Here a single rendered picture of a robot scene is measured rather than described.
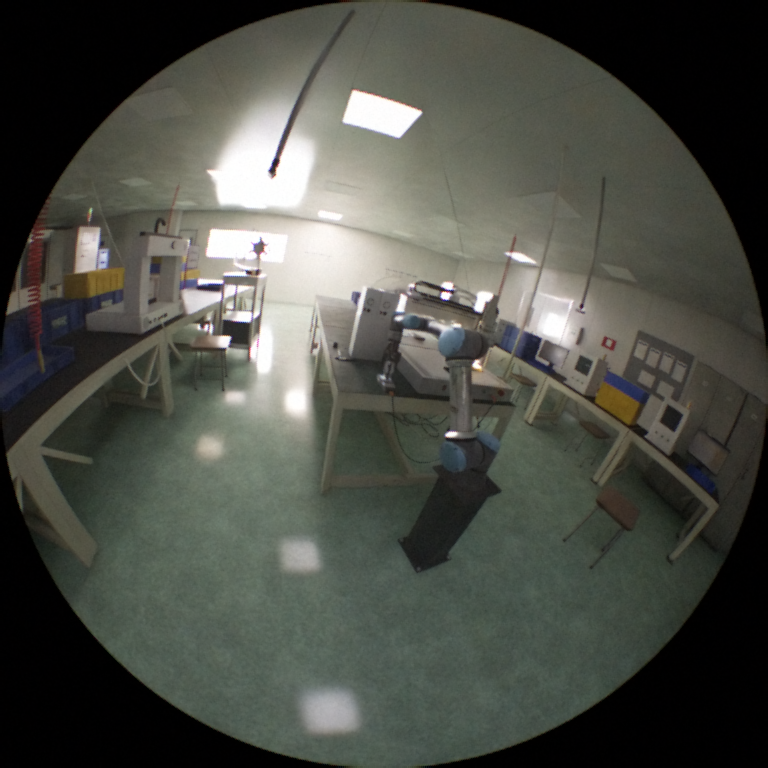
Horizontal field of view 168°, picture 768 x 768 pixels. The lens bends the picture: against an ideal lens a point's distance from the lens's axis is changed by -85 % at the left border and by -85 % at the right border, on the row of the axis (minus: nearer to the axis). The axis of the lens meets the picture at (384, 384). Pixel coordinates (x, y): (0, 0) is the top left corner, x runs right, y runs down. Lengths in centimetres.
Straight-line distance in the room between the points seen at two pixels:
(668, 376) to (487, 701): 472
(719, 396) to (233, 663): 512
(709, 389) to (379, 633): 453
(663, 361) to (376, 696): 517
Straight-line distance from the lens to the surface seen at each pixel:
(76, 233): 573
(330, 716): 129
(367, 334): 172
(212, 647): 134
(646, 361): 519
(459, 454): 93
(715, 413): 457
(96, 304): 279
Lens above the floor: 128
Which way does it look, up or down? 22 degrees down
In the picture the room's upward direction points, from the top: 14 degrees clockwise
